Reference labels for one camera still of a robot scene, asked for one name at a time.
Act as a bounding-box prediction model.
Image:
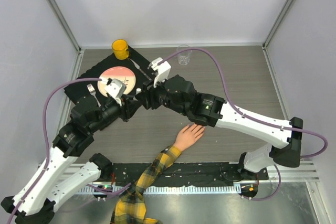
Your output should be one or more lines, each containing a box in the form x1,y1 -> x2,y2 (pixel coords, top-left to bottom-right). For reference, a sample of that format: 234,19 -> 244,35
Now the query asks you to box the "silver table knife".
129,59 -> 152,80

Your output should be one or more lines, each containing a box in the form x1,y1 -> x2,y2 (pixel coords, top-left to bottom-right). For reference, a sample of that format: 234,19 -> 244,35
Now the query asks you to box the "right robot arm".
135,75 -> 303,179

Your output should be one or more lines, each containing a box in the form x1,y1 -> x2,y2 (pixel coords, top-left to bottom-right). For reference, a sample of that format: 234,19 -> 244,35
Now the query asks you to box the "yellow mug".
112,39 -> 130,60

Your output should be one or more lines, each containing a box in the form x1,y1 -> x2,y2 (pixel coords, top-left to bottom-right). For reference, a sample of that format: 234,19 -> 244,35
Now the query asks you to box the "silver fork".
87,84 -> 101,107

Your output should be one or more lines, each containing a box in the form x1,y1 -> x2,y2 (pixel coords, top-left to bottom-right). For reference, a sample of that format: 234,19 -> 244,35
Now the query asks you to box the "white slotted cable duct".
78,184 -> 242,196

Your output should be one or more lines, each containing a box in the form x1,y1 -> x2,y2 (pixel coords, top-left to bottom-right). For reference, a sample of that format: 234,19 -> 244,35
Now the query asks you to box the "mannequin hand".
173,124 -> 205,152

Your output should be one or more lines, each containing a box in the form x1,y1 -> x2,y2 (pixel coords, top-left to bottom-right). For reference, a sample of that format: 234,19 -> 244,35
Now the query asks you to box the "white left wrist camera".
104,78 -> 127,106

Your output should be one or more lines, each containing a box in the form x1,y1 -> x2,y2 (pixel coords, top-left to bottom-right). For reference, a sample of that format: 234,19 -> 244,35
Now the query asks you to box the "black cloth placemat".
64,46 -> 166,132

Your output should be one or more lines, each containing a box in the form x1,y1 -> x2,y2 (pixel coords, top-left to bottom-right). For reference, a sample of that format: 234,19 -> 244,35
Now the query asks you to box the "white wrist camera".
149,57 -> 171,88
104,78 -> 127,106

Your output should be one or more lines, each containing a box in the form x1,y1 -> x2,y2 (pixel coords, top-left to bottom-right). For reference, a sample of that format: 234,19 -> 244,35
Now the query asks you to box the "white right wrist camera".
149,57 -> 171,88

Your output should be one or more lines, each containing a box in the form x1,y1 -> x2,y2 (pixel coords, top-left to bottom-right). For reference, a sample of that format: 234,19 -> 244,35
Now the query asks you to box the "yellow plaid sleeve forearm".
110,145 -> 181,224

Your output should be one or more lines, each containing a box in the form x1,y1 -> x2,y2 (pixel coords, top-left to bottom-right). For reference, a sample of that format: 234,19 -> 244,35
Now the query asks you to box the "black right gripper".
136,73 -> 189,116

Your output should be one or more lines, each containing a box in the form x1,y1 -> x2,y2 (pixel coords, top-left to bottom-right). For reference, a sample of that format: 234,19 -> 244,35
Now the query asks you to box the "pink round plate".
99,66 -> 136,94

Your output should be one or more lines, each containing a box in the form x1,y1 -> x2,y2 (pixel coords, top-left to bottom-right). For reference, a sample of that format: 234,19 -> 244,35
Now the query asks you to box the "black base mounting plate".
111,162 -> 269,183

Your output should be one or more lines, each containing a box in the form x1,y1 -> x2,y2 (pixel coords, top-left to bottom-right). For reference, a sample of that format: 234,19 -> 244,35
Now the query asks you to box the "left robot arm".
1,95 -> 141,223

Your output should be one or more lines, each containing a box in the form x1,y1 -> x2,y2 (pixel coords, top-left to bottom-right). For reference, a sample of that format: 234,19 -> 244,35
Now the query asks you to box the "clear plastic cup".
176,45 -> 192,66

